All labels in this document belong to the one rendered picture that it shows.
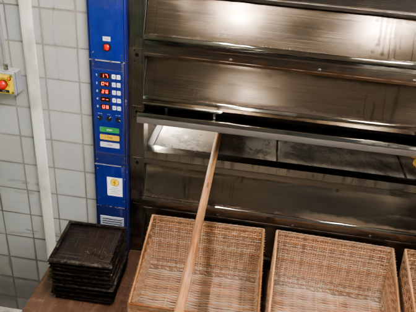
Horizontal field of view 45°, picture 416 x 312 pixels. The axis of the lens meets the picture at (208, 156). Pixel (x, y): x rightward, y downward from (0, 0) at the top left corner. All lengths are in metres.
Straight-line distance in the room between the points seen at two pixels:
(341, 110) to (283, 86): 0.26
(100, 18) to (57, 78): 0.36
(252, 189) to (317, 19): 0.82
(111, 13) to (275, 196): 1.08
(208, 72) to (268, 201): 0.67
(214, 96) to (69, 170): 0.82
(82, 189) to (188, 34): 0.96
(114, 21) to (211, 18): 0.39
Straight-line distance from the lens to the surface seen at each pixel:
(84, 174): 2.50
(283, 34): 2.04
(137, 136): 2.30
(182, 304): 1.55
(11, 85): 2.33
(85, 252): 2.34
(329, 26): 2.06
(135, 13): 2.11
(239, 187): 2.36
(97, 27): 2.13
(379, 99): 2.18
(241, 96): 2.12
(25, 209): 2.75
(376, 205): 2.43
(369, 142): 2.08
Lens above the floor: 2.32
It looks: 30 degrees down
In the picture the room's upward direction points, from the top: 5 degrees clockwise
